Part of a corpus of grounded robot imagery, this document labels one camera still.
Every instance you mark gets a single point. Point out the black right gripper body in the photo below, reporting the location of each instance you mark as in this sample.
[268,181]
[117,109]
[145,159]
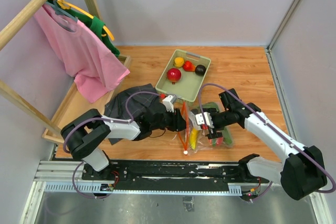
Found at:
[219,123]

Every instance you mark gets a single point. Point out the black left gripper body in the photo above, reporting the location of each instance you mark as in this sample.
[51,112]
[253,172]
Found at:
[171,120]

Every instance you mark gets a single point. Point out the yellow fake banana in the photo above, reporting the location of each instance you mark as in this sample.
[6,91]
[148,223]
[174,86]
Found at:
[193,138]

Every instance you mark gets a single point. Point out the green fake leafy vegetable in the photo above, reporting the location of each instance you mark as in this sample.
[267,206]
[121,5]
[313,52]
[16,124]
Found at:
[203,141]

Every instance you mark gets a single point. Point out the clear zip top bag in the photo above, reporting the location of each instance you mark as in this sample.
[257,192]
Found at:
[183,136]

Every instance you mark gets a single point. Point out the orange fake peach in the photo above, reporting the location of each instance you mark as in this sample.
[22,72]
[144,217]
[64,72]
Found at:
[216,141]

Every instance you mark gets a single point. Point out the dark fake avocado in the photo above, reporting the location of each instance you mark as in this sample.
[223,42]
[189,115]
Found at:
[200,70]

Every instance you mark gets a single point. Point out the yellow fake orange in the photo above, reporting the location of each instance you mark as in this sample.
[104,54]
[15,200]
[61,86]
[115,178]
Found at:
[178,62]

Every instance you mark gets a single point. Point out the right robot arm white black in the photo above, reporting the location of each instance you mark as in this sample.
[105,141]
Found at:
[300,170]

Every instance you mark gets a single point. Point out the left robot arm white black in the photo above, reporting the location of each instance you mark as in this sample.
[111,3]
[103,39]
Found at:
[83,136]

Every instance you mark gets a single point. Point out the light green plastic basket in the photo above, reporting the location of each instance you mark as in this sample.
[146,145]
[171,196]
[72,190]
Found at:
[187,88]

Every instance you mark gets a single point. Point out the dark grey checked cloth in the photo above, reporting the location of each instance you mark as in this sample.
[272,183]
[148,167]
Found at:
[130,104]

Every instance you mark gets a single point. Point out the pink t-shirt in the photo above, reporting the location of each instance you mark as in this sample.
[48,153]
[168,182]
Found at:
[96,70]

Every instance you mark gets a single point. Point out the green t-shirt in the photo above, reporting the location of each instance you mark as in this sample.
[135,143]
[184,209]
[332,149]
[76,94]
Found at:
[96,26]

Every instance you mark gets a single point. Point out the grey clothes hanger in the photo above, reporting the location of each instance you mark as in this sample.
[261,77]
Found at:
[59,11]

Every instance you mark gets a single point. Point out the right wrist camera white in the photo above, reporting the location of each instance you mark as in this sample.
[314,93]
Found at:
[204,119]

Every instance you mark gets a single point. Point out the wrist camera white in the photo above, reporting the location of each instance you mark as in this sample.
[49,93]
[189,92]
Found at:
[204,119]
[168,101]

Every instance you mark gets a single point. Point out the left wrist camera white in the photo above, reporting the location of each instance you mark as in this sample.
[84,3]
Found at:
[168,101]

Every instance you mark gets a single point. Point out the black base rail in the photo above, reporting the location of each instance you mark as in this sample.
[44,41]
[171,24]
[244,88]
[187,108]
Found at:
[159,177]

